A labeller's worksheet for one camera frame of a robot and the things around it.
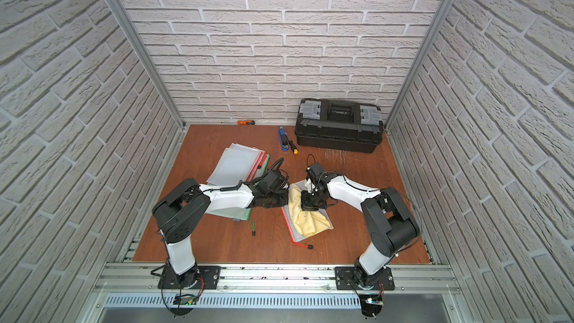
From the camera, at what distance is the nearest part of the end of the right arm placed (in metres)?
0.68

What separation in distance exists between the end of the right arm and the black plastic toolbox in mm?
281

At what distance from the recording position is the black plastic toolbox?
3.25 ft
